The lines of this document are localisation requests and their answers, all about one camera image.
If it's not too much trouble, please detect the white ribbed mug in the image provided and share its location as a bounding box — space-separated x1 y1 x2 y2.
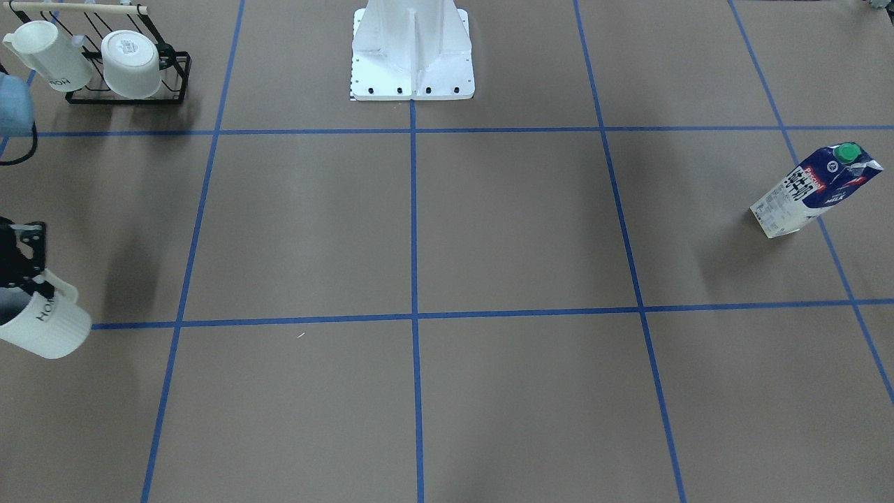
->
1 270 91 359

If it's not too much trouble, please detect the blue white milk carton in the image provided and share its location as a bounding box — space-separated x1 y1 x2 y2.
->
750 141 884 239

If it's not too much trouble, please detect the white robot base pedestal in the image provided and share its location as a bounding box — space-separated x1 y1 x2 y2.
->
349 1 476 101

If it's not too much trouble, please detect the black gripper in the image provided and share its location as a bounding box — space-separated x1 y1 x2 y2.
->
1 217 48 291

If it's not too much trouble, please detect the white cup on rack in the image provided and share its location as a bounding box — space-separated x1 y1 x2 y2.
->
100 31 162 99

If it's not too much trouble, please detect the black wire cup rack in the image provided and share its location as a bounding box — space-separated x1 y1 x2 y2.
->
2 1 191 105

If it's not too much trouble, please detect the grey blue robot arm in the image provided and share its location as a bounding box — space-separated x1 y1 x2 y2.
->
1 67 54 299

